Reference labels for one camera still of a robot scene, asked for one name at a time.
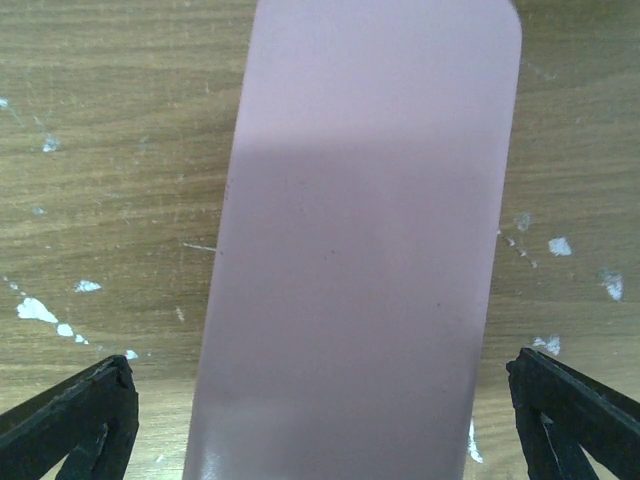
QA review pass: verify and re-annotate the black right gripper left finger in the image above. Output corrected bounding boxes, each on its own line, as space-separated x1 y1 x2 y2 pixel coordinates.
1 355 139 479

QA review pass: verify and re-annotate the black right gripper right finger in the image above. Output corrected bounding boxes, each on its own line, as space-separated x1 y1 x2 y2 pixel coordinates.
506 347 639 479

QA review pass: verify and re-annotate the pink glasses case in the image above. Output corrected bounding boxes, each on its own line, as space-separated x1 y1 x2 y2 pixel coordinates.
183 1 522 480

